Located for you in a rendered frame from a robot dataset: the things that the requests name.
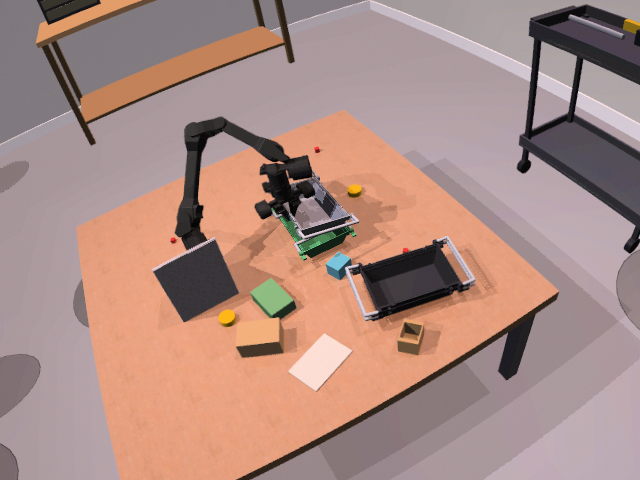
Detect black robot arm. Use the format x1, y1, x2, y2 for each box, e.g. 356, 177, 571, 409
174, 116, 312, 251

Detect green plastic tray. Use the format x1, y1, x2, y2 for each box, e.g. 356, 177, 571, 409
279, 216, 357, 261

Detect green rectangular block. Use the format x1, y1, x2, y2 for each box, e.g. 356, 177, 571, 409
250, 278, 296, 320

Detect light blue block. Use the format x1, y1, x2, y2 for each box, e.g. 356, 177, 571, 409
326, 252, 352, 280

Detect yellow short cylinder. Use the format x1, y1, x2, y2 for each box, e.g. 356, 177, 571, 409
218, 310, 237, 327
347, 184, 362, 197

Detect tan cardboard-coloured box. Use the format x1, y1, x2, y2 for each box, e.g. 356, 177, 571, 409
236, 317, 284, 358

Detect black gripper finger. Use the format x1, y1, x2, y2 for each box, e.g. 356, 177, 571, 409
274, 207, 290, 221
288, 199, 301, 218

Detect small tan open box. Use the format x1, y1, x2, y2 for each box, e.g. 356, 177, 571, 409
397, 318, 424, 355

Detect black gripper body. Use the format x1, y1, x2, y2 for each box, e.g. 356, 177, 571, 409
255, 180, 316, 219

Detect pale pink flat rectangular sheet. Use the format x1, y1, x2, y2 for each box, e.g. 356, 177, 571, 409
288, 334, 352, 392

